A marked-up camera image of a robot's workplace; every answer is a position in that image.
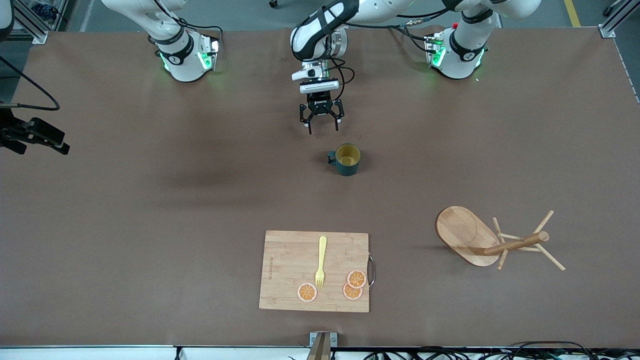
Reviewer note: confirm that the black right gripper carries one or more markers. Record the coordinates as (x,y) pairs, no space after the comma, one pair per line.
(11,127)

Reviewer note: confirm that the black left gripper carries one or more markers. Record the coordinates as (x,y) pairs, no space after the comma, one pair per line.
(319,104)

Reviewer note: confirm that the teal cup with yellow inside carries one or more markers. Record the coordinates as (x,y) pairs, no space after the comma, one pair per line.
(350,170)

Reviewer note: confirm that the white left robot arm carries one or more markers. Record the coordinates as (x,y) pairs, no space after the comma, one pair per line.
(465,55)

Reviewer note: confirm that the wooden mug rack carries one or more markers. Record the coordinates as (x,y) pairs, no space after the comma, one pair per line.
(460,232)

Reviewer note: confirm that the yellow fork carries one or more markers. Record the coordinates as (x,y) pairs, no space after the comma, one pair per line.
(322,255)

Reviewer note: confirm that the bamboo cutting board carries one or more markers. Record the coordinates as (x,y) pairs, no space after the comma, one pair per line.
(290,270)

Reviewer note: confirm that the orange slice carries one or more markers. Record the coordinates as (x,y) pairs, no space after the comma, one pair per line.
(307,292)
(350,294)
(356,279)

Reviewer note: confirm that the brown pole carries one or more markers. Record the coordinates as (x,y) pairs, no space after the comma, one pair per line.
(320,350)

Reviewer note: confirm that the grey metal bracket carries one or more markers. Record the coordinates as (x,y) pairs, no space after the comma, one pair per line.
(333,339)

